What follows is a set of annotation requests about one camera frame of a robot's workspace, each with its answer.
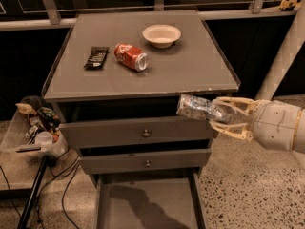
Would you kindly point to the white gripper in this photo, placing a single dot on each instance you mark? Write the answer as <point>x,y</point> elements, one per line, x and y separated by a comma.
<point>274,125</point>

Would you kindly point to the silver blue redbull can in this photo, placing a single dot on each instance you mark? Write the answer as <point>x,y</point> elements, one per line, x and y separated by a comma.
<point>203,109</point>

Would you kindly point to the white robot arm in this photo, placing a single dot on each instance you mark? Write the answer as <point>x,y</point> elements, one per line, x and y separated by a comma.
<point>301,131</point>

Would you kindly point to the grey middle drawer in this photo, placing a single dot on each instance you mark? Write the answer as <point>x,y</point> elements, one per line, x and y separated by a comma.
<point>145,161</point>

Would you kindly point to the grey drawer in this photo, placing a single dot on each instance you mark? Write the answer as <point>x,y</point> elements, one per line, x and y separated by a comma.
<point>145,161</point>
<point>168,199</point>
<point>123,132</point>

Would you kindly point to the grey top drawer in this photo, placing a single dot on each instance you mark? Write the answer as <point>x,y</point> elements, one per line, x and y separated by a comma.
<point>123,132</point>

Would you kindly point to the grey bottom drawer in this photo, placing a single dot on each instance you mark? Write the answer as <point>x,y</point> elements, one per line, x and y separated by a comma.
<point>168,199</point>

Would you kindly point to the red soda can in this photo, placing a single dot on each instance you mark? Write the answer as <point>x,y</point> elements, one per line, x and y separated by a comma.
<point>131,56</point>

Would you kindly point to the grey drawer cabinet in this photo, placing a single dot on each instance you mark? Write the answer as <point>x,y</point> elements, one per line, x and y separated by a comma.
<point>191,65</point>

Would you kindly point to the yellow black clamp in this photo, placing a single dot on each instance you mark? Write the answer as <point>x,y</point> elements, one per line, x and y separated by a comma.
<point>288,4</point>

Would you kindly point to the white paper bowl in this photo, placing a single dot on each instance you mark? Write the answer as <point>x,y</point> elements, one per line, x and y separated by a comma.
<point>161,36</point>

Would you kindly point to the black snack bar packet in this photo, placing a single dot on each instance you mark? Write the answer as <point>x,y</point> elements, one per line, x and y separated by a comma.
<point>97,58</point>

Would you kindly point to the white plastic cup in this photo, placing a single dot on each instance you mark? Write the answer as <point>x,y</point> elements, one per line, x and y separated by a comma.
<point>43,138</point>

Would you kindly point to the crumpled snack wrappers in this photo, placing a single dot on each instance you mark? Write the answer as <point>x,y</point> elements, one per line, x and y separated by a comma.
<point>41,120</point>

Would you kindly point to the black stand leg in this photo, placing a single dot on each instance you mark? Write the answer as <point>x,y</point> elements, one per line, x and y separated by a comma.
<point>23,221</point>

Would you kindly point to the clear plastic bin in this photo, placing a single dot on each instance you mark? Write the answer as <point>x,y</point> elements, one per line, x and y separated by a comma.
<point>15,142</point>

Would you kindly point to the white diagonal post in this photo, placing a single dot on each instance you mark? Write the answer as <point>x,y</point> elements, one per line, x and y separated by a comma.
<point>286,54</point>

